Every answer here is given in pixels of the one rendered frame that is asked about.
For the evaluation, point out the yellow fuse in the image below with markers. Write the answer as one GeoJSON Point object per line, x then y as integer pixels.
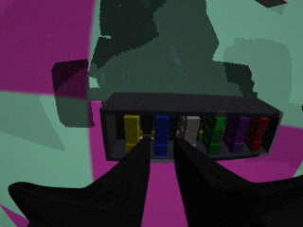
{"type": "Point", "coordinates": [131, 124]}

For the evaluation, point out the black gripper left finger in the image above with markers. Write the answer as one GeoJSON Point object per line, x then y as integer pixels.
{"type": "Point", "coordinates": [117, 199]}

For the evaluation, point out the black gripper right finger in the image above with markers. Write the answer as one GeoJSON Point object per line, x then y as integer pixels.
{"type": "Point", "coordinates": [213, 196]}

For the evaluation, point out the grey open tray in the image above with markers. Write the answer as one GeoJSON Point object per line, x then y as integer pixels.
{"type": "Point", "coordinates": [272, 3]}

